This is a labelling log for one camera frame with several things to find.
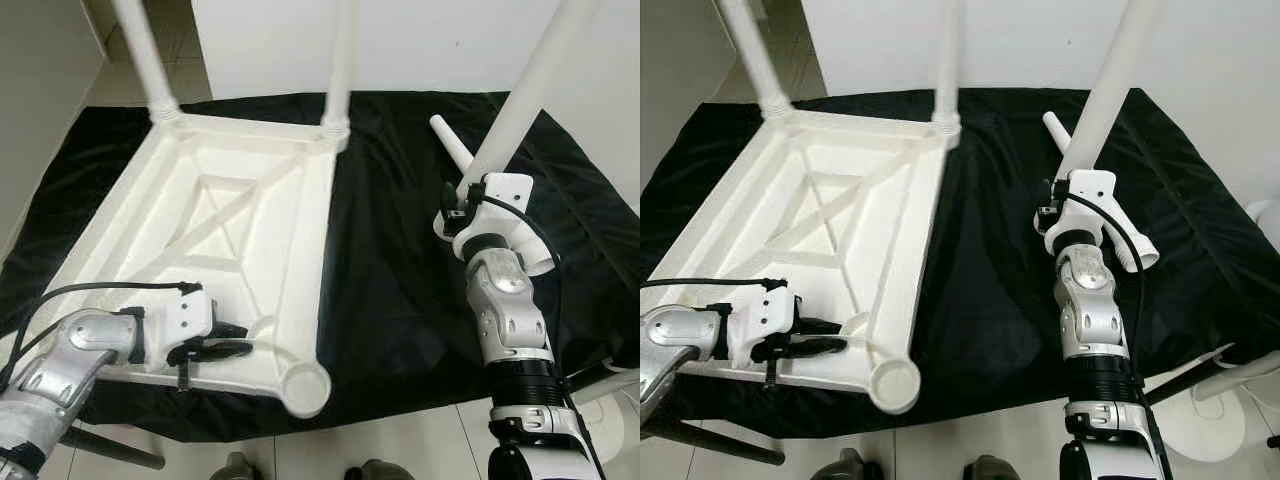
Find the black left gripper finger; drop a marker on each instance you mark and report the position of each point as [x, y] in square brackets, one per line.
[820, 325]
[230, 330]
[815, 346]
[228, 349]

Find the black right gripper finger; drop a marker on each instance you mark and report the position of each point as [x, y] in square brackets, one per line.
[450, 193]
[1050, 190]

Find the white plastic children table top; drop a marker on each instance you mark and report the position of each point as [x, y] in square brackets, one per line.
[230, 200]
[830, 200]

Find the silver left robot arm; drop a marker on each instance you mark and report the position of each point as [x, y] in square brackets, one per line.
[70, 350]
[680, 345]

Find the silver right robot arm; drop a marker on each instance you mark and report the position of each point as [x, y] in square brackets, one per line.
[510, 310]
[1090, 300]

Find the black fabric table cover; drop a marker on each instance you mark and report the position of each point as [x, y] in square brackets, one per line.
[400, 300]
[1000, 300]

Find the black metal table leg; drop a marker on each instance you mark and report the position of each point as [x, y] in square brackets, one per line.
[720, 442]
[1190, 375]
[110, 450]
[590, 382]

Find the grey robot left leg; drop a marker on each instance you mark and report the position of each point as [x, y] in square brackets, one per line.
[238, 467]
[850, 465]

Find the white standing fan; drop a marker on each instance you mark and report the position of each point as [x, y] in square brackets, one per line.
[615, 430]
[1210, 425]

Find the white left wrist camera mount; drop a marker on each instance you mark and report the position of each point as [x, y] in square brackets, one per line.
[185, 315]
[760, 320]

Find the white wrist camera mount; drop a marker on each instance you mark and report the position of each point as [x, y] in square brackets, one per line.
[185, 315]
[760, 320]
[505, 195]
[1090, 190]

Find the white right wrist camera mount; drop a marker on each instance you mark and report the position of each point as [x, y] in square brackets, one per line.
[505, 195]
[1090, 190]

